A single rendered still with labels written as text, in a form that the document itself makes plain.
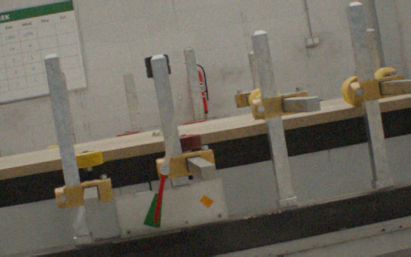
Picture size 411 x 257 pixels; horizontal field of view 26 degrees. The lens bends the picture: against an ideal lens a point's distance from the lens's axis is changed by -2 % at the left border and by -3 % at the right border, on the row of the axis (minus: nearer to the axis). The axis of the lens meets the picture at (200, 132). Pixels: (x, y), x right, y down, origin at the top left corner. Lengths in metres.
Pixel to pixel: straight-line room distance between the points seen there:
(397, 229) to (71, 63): 7.22
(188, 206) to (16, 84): 7.23
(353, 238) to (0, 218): 0.91
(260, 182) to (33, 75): 7.02
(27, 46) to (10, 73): 0.32
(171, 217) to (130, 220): 0.10
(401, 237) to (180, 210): 0.57
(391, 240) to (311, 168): 0.31
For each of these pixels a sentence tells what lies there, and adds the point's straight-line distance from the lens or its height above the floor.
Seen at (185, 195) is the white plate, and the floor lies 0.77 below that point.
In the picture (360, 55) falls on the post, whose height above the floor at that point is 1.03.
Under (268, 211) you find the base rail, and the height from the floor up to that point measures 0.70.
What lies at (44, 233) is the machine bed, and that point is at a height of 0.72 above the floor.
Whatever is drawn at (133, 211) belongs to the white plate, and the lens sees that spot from 2.15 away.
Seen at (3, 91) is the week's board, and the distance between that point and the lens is 9.32.
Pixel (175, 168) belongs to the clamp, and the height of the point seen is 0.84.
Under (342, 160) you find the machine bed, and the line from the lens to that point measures 2.45.
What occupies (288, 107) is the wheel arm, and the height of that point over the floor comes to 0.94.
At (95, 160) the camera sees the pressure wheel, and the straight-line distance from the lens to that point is 2.28.
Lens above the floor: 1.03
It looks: 3 degrees down
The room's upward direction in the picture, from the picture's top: 10 degrees counter-clockwise
